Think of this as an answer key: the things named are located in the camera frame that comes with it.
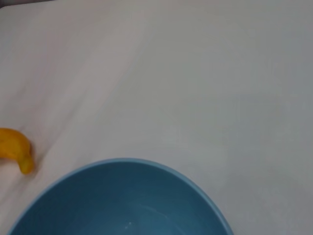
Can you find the blue bowl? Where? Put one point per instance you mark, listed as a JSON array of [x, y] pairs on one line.
[[117, 203]]

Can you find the yellow banana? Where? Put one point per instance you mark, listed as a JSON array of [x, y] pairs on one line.
[[14, 144]]

